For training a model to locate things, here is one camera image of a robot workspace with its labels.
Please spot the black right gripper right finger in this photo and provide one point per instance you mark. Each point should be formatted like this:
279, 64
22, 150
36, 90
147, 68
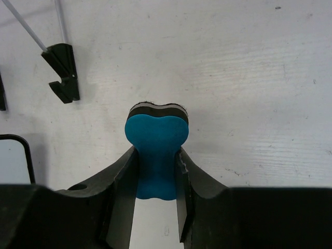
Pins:
212, 215

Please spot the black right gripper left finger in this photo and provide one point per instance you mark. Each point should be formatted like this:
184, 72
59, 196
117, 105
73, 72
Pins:
96, 213

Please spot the small black-framed whiteboard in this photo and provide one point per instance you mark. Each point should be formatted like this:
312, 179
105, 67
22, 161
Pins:
16, 161

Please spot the blue bone-shaped eraser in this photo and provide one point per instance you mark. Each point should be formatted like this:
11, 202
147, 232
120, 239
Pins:
157, 132

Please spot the black wire whiteboard stand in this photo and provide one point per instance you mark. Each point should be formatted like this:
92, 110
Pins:
59, 56

